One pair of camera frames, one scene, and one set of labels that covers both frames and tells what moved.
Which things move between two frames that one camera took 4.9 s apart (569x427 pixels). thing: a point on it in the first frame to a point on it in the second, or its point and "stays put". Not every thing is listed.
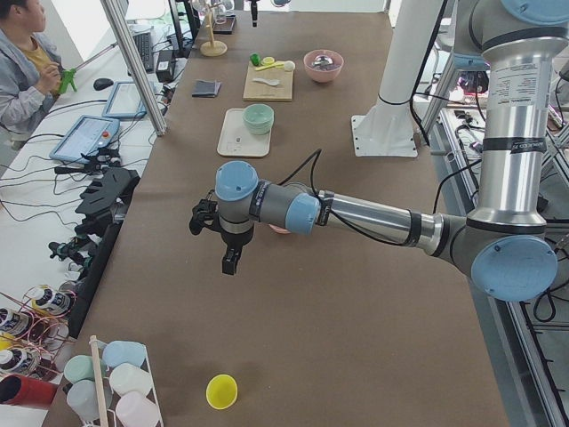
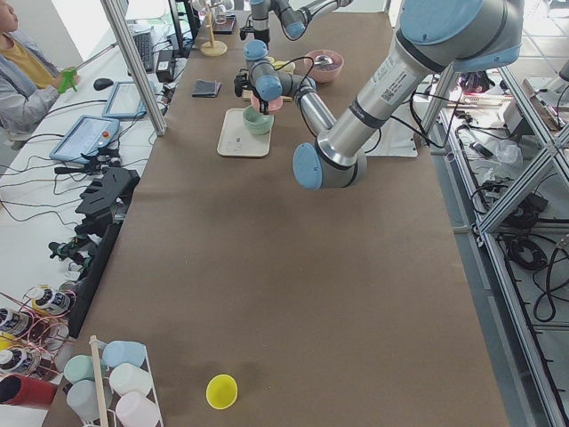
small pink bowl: x=278 y=229 to x=274 y=105
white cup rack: x=125 y=387 stays put
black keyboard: x=144 y=44 stays put
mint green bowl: x=258 y=118 stays put
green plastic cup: x=79 y=367 stays put
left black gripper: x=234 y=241 to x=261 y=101
